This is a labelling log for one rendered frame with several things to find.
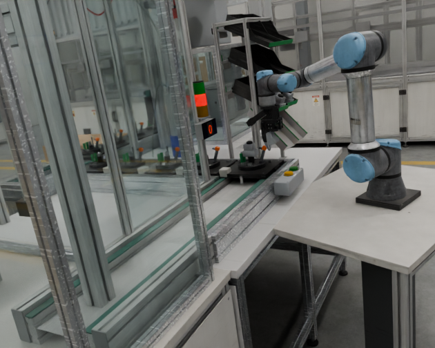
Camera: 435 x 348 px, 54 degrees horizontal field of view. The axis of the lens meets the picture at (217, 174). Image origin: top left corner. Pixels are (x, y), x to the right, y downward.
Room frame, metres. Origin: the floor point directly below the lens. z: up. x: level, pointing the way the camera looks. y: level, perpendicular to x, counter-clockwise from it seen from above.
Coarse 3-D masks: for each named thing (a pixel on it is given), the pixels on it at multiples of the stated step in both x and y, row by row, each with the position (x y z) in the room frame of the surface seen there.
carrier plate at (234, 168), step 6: (276, 162) 2.00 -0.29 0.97; (282, 162) 2.02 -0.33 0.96; (234, 168) 1.99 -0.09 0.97; (264, 168) 1.92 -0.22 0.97; (270, 168) 1.91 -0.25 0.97; (228, 174) 1.92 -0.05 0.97; (234, 174) 1.91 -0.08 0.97; (240, 174) 1.89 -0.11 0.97; (246, 174) 1.88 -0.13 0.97; (252, 174) 1.86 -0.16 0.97; (258, 174) 1.85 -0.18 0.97; (264, 174) 1.84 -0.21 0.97; (270, 174) 1.87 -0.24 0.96
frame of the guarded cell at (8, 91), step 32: (160, 0) 1.16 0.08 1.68; (0, 32) 0.74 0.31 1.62; (0, 64) 0.72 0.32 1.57; (0, 96) 0.73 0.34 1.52; (32, 160) 0.74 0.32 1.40; (192, 160) 1.16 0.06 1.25; (32, 192) 0.72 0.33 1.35; (192, 192) 1.16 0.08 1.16; (32, 224) 0.74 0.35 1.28; (64, 256) 0.74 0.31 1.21; (64, 288) 0.73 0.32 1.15; (64, 320) 0.73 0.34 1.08
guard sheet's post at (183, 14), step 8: (184, 8) 1.90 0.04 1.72; (184, 16) 1.90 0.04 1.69; (184, 24) 1.89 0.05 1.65; (184, 32) 1.88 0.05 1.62; (184, 40) 1.89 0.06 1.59; (192, 56) 1.91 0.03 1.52; (192, 64) 1.90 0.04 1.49; (192, 72) 1.89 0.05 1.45; (192, 80) 1.88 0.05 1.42; (192, 88) 1.89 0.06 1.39; (200, 120) 1.90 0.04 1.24; (200, 144) 1.89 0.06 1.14; (208, 168) 1.90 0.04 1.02; (208, 176) 1.89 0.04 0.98
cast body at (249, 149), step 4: (244, 144) 1.98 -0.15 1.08; (248, 144) 1.97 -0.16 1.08; (252, 144) 1.97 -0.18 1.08; (244, 148) 1.98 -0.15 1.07; (248, 148) 1.97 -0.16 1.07; (252, 148) 1.96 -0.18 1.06; (256, 148) 1.99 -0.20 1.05; (240, 152) 2.01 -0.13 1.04; (244, 152) 1.98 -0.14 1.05; (248, 152) 1.97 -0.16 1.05; (252, 152) 1.96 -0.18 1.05; (256, 152) 1.97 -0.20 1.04; (244, 156) 1.98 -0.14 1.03; (248, 156) 1.97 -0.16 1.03; (252, 156) 1.96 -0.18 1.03
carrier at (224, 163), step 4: (208, 156) 2.12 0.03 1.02; (208, 160) 2.11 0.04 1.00; (212, 160) 2.14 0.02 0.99; (216, 160) 2.09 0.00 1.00; (220, 160) 2.19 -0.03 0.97; (224, 160) 2.18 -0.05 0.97; (232, 160) 2.15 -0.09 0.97; (236, 160) 2.15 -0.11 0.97; (212, 164) 2.06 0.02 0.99; (216, 164) 2.07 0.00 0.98; (220, 164) 2.11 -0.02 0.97; (224, 164) 2.09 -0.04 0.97; (228, 164) 2.09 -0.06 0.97; (232, 164) 2.11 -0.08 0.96; (212, 168) 2.05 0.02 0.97; (216, 168) 2.04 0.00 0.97; (212, 172) 1.99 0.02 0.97; (216, 172) 1.98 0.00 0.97
